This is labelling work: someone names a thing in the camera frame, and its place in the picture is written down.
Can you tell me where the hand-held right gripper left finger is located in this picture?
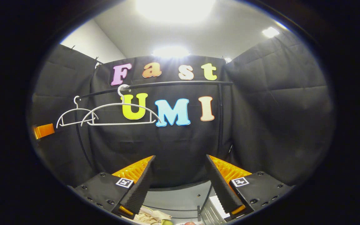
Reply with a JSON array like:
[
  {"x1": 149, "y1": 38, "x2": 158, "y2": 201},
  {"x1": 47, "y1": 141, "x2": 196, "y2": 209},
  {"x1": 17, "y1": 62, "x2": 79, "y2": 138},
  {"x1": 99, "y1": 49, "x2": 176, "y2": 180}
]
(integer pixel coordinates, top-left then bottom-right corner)
[{"x1": 69, "y1": 155, "x2": 156, "y2": 219}]

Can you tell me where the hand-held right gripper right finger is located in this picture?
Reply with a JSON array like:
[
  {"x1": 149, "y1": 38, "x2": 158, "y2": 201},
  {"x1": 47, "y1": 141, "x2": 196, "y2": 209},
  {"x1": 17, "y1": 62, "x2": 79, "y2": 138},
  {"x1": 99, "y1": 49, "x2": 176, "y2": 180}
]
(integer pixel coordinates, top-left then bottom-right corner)
[{"x1": 205, "y1": 154, "x2": 295, "y2": 220}]

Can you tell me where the cream long-sleeved shirt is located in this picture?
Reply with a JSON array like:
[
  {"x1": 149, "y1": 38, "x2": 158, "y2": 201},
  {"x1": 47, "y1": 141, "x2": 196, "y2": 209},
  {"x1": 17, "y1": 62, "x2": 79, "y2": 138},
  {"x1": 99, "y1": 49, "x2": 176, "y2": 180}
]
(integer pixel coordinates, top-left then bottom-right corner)
[{"x1": 132, "y1": 206, "x2": 173, "y2": 225}]

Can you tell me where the white clothes hanger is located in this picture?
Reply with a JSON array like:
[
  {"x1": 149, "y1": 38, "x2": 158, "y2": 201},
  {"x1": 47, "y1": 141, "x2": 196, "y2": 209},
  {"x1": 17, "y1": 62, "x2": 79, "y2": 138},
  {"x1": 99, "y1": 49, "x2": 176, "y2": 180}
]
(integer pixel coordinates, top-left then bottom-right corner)
[{"x1": 81, "y1": 84, "x2": 162, "y2": 127}]

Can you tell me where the empty white hanger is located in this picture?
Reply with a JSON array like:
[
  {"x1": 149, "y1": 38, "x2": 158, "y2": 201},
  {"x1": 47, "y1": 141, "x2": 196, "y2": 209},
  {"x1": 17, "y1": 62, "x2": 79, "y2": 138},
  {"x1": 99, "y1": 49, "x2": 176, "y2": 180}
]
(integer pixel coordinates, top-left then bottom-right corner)
[{"x1": 56, "y1": 96, "x2": 99, "y2": 129}]

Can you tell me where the black clothes rack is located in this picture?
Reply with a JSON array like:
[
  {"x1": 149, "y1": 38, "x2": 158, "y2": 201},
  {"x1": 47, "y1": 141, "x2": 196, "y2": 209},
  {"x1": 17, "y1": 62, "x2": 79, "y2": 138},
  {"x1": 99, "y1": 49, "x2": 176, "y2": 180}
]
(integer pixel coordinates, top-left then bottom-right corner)
[{"x1": 74, "y1": 80, "x2": 234, "y2": 220}]

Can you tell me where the black backdrop cloth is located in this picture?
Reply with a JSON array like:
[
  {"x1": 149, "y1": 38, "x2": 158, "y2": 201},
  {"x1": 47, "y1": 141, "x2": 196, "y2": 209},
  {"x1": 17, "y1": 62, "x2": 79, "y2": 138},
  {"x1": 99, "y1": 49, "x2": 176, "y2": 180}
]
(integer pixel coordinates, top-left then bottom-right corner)
[{"x1": 27, "y1": 30, "x2": 335, "y2": 195}]

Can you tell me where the ceiling light panel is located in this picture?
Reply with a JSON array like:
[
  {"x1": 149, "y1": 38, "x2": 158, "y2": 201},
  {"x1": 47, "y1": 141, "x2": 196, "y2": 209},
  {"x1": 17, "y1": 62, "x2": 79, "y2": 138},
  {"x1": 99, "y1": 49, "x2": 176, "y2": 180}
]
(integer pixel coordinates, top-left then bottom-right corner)
[
  {"x1": 262, "y1": 27, "x2": 280, "y2": 38},
  {"x1": 151, "y1": 46, "x2": 191, "y2": 58}
]

